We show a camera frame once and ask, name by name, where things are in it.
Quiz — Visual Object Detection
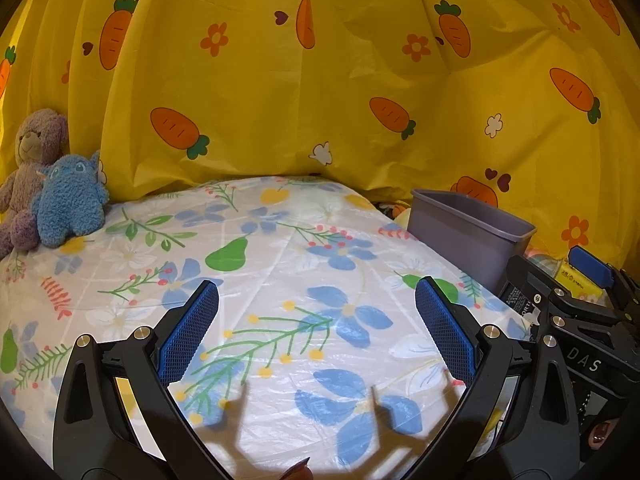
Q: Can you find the floral plastic bed cover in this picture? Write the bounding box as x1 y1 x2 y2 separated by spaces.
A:
1 178 529 479

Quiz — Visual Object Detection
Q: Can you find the grey plastic trash bin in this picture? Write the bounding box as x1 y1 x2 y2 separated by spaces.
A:
408 190 537 294

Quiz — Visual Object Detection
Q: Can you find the person's hand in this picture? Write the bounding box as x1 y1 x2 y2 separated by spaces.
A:
280 457 314 480

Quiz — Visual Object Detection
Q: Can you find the blue plush monster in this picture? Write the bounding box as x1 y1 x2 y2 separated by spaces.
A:
30 152 110 248

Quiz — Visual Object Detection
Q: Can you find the purple teddy bear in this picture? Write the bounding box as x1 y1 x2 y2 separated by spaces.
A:
1 108 68 258

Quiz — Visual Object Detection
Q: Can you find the yellow carrot print curtain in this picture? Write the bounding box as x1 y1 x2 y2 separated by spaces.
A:
1 0 639 266

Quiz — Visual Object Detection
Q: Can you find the yellow duck plush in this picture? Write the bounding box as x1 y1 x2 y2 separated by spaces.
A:
394 208 411 230

